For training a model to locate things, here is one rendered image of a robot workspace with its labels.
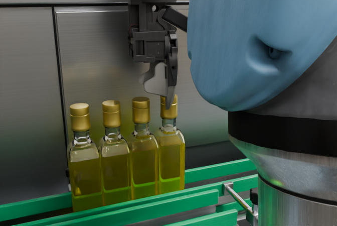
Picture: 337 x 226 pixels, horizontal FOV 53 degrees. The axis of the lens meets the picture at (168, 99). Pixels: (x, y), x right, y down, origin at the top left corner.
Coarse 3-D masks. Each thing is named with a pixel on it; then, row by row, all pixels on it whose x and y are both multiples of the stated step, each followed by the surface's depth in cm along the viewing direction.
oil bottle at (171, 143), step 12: (156, 132) 70; (168, 132) 68; (180, 132) 69; (168, 144) 68; (180, 144) 69; (168, 156) 68; (180, 156) 69; (168, 168) 69; (180, 168) 70; (168, 180) 70; (180, 180) 71; (168, 192) 71
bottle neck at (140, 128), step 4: (136, 124) 66; (140, 124) 65; (144, 124) 66; (148, 124) 67; (136, 128) 66; (140, 128) 66; (144, 128) 66; (148, 128) 67; (136, 132) 66; (140, 132) 66; (144, 132) 66; (148, 132) 67
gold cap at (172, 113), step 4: (160, 96) 67; (164, 96) 67; (176, 96) 67; (160, 100) 68; (164, 100) 67; (176, 100) 67; (160, 104) 68; (164, 104) 67; (172, 104) 67; (176, 104) 67; (160, 108) 68; (164, 108) 67; (172, 108) 67; (176, 108) 68; (160, 112) 68; (164, 112) 67; (168, 112) 67; (172, 112) 67; (176, 112) 68; (160, 116) 68; (164, 116) 67; (168, 116) 67; (172, 116) 67; (176, 116) 68
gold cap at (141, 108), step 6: (132, 102) 65; (138, 102) 64; (144, 102) 64; (132, 108) 65; (138, 108) 64; (144, 108) 65; (132, 114) 66; (138, 114) 65; (144, 114) 65; (132, 120) 66; (138, 120) 65; (144, 120) 65
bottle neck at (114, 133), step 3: (105, 129) 64; (108, 129) 64; (111, 129) 63; (114, 129) 64; (117, 129) 64; (105, 132) 64; (108, 132) 64; (111, 132) 64; (114, 132) 64; (117, 132) 64; (105, 135) 65; (108, 135) 64; (111, 135) 64; (114, 135) 64; (117, 135) 64; (120, 135) 66; (108, 138) 64; (111, 138) 64; (114, 138) 64; (117, 138) 64
